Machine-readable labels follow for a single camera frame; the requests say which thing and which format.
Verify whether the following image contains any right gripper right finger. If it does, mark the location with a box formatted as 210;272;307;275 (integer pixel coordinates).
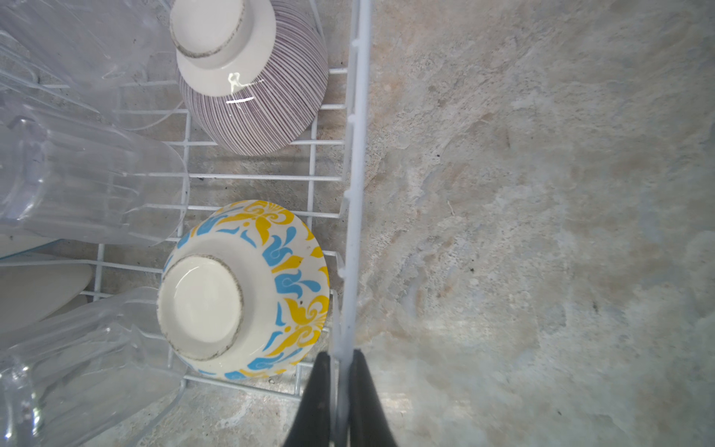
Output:
349;349;397;447

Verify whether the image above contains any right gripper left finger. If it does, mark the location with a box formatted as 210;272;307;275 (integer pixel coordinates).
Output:
283;351;331;447

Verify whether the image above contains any white wire dish rack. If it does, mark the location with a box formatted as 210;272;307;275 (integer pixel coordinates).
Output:
1;30;357;446

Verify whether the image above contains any yellow blue patterned bowl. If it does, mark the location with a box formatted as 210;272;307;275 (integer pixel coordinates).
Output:
158;199;331;381

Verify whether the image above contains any clear glass front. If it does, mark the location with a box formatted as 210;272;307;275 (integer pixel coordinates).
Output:
1;287;187;446

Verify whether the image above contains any clear glass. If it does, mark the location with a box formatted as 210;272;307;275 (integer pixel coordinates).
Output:
1;93;188;247
1;287;187;446
1;1;182;130

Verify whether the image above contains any white plate blue rim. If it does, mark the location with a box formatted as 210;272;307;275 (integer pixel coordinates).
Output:
1;235;93;333

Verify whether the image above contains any clear glass middle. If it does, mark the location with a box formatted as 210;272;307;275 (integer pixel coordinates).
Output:
1;93;188;247

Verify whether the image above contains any clear glass back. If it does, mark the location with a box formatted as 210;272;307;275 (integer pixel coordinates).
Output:
1;1;182;130

